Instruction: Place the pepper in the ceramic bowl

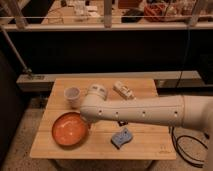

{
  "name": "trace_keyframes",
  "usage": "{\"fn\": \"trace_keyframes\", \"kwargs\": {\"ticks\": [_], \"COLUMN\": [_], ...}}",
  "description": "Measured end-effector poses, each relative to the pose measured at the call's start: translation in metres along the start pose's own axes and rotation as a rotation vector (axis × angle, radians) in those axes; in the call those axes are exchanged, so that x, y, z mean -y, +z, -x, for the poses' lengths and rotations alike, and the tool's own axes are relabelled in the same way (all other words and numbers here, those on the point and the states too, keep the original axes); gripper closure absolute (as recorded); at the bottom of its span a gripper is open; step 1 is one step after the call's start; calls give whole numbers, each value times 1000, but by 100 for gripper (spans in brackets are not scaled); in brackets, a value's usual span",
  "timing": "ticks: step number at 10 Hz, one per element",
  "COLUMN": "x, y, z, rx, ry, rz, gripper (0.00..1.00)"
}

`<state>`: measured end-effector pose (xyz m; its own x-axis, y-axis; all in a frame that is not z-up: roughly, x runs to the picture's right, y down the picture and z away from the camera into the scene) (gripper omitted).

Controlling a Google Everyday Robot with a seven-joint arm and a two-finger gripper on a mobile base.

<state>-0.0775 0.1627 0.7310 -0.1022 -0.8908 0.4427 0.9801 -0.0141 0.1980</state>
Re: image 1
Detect black floor cable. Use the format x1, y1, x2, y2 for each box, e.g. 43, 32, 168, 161
170, 125, 209, 169

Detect wooden table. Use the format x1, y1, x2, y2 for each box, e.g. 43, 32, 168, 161
30, 87, 176, 160

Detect grey metal rail beam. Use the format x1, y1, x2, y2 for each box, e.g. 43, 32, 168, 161
16, 71, 201, 92

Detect white plastic cup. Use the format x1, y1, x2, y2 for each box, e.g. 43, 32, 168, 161
64, 87, 80, 108

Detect white rectangular box object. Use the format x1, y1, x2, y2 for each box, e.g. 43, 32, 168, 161
113, 81, 135, 100

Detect orange ceramic bowl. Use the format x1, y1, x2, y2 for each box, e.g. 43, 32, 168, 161
52, 112, 89, 146

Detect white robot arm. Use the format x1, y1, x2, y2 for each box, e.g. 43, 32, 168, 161
80, 84, 213, 134

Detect blue sponge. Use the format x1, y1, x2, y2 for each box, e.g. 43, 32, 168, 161
111, 128, 133, 149

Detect metal diagonal pole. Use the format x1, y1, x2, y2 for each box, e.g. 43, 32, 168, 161
0, 25, 33, 79

